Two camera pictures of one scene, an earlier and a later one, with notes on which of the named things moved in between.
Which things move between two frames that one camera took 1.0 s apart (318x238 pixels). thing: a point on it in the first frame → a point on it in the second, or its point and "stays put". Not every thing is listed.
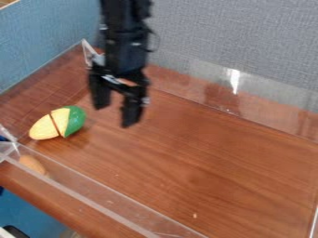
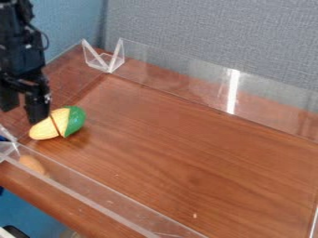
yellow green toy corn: (58, 124) stays put
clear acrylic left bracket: (9, 148) stays put
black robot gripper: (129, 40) → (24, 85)
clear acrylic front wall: (92, 194) stays put
